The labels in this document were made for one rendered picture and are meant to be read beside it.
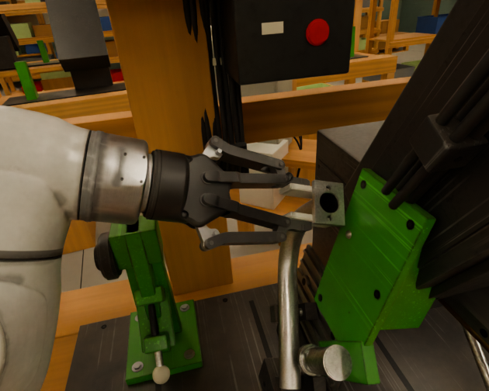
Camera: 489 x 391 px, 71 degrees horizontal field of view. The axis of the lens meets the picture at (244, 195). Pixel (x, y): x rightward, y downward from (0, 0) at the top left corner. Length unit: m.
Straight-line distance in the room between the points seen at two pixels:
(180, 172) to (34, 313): 0.17
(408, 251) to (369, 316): 0.10
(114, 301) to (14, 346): 0.56
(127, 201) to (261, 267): 0.58
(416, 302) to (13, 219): 0.41
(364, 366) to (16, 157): 0.40
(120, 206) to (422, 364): 0.57
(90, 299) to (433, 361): 0.71
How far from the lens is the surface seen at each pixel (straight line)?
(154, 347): 0.61
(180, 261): 0.76
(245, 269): 0.86
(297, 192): 0.43
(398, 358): 0.71
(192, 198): 0.37
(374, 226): 0.41
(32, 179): 0.33
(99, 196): 0.33
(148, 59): 0.60
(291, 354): 0.53
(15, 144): 0.33
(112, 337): 0.77
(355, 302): 0.44
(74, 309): 0.89
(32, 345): 0.35
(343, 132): 0.64
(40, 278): 0.35
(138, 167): 0.34
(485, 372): 0.54
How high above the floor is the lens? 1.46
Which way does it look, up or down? 30 degrees down
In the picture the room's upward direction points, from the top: 4 degrees counter-clockwise
